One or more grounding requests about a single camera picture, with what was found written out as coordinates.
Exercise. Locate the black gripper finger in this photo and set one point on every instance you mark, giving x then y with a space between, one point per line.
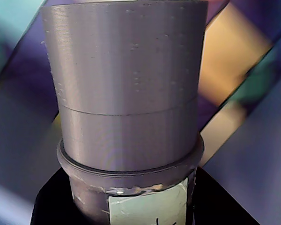
51 206
215 206

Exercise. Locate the gray salt shaker green label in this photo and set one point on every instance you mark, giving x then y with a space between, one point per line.
131 93

